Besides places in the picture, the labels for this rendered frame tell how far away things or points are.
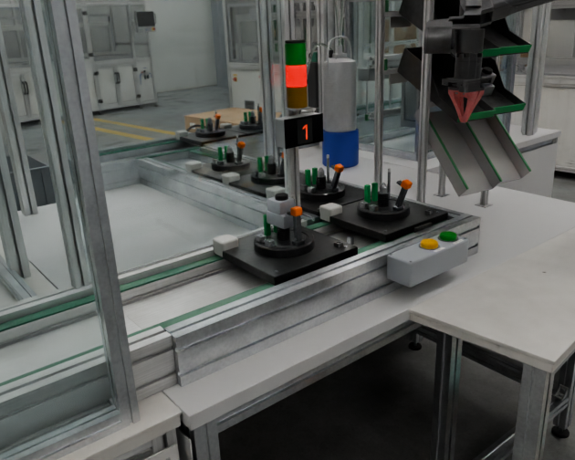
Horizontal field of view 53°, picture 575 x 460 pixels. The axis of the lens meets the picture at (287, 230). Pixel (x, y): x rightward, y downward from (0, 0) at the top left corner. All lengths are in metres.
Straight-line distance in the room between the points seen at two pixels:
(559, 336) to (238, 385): 0.63
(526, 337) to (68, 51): 0.95
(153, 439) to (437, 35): 0.99
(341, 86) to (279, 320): 1.43
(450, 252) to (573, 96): 4.34
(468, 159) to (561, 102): 3.95
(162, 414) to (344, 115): 1.67
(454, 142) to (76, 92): 1.19
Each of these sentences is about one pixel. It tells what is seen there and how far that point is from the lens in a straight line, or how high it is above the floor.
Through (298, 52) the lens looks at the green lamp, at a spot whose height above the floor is 1.39.
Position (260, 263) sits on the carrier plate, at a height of 0.97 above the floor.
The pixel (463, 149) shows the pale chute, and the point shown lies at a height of 1.09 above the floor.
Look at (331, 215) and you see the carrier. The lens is 1.53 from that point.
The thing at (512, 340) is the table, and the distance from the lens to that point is 1.22.
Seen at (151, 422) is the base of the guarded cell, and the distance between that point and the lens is 1.01.
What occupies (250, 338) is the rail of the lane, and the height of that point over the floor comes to 0.90.
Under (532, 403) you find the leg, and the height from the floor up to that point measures 0.74.
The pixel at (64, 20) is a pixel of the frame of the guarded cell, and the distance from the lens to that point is 0.82.
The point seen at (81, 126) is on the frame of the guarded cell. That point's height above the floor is 1.34.
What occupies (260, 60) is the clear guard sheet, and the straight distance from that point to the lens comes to 1.40.
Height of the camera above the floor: 1.47
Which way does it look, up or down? 20 degrees down
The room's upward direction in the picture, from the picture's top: 2 degrees counter-clockwise
